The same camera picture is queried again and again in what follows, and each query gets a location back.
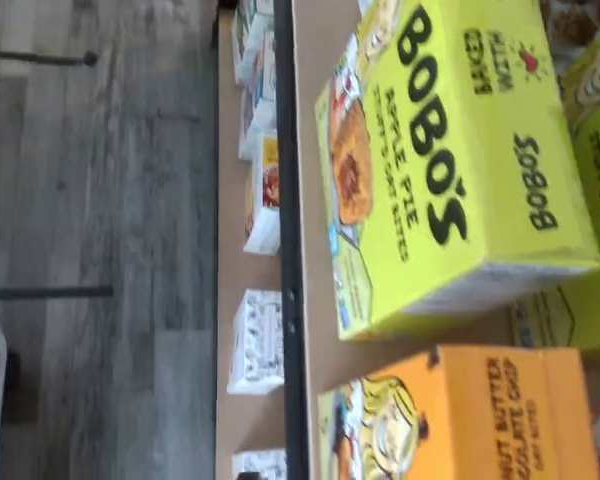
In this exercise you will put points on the black metal shelf frame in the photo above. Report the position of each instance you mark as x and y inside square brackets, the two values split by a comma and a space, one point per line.
[290, 150]

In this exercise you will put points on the small white snack box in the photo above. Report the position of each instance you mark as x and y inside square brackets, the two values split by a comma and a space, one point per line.
[257, 125]
[250, 45]

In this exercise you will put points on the black pole with round foot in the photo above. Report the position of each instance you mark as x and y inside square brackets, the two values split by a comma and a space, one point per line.
[40, 56]

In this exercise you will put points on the tan shelf board with cartons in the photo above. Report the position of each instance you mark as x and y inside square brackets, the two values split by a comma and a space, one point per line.
[230, 225]

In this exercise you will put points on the white patterned carton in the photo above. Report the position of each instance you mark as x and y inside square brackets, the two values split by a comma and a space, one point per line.
[257, 345]
[260, 467]

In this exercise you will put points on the purely elizabeth granola bag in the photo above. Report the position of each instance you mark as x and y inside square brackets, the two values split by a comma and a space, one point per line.
[580, 20]

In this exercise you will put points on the black flat floor bar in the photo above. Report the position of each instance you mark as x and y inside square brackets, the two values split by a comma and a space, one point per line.
[45, 292]

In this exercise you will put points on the white box yellow food picture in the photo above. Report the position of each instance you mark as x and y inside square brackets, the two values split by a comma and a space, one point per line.
[265, 200]

